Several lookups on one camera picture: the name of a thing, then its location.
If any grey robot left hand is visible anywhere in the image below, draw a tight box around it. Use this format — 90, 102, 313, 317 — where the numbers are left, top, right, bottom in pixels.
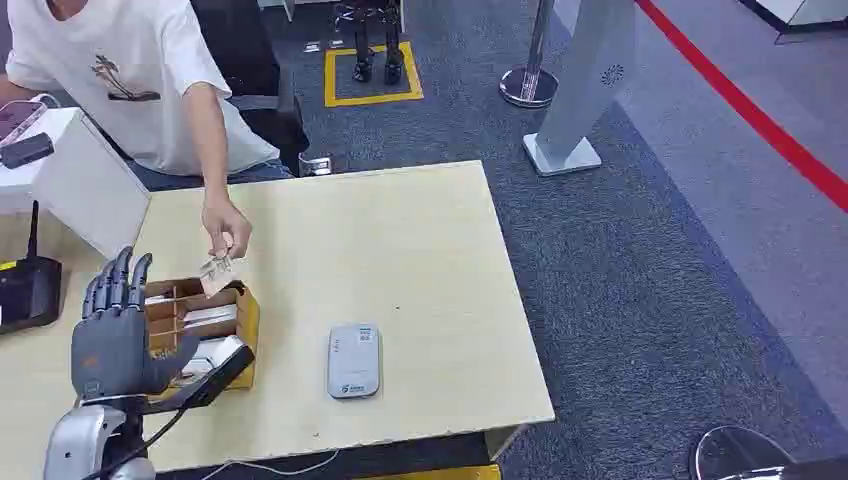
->
69, 246, 201, 404

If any person's hand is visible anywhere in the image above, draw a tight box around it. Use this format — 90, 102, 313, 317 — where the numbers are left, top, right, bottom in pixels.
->
200, 190, 254, 261

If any wooden card box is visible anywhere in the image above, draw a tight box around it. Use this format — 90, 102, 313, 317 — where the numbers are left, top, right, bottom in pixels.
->
141, 278, 261, 392

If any black router with antenna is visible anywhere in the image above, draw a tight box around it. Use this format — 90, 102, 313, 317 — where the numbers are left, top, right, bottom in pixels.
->
0, 200, 64, 337

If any black glossy card scanner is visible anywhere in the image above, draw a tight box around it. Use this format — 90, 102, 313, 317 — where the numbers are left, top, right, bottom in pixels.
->
140, 334, 257, 416

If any white box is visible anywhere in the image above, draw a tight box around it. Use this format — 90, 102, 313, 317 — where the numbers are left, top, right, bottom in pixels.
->
0, 107, 152, 260

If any black office chair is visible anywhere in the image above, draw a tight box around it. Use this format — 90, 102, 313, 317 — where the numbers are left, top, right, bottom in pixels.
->
190, 0, 334, 179

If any person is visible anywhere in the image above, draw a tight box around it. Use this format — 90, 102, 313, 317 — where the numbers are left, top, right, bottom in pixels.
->
0, 0, 296, 261

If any grey flat card reader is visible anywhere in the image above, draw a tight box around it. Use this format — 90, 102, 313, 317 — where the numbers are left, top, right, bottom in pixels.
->
325, 322, 383, 401

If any black pouch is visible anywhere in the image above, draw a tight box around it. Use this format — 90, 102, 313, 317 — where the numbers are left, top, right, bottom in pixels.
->
0, 132, 56, 171

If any pink phone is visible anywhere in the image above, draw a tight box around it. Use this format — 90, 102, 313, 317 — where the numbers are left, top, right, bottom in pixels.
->
0, 99, 49, 148

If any yellow floor tape strip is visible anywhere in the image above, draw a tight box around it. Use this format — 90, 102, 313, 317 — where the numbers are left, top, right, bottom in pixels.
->
356, 464, 503, 480

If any grey pillar stand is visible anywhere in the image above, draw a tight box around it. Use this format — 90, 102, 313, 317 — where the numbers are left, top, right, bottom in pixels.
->
521, 0, 639, 179

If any chrome round base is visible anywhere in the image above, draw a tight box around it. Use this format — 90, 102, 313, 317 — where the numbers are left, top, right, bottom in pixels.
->
688, 425, 848, 480

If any white platform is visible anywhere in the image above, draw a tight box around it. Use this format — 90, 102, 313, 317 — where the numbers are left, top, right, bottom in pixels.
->
737, 0, 848, 36

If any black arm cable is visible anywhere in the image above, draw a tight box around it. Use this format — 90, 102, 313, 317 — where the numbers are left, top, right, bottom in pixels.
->
78, 390, 200, 480

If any white cable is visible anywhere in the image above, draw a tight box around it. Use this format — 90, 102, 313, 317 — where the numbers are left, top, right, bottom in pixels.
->
198, 449, 341, 480

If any chrome stanchion post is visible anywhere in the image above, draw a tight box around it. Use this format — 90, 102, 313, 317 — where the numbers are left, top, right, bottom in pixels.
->
498, 0, 560, 109

